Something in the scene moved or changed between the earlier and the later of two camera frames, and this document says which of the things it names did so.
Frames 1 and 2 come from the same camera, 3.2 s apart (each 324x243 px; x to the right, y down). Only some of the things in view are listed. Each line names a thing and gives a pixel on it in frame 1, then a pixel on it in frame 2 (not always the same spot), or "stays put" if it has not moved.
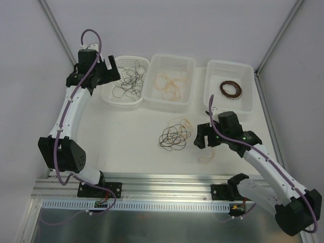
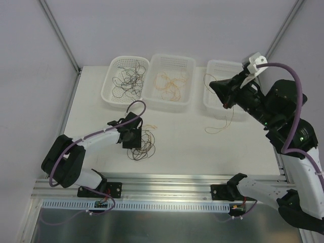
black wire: (130, 83) stays put
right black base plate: (229, 192) stays put
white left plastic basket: (128, 91) stays put
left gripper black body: (107, 70) -> (132, 141)
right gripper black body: (206, 135) -> (234, 91)
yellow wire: (172, 87) stays put
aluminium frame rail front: (137, 186) stays put
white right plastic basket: (232, 85) stays put
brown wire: (174, 137) -> (147, 144)
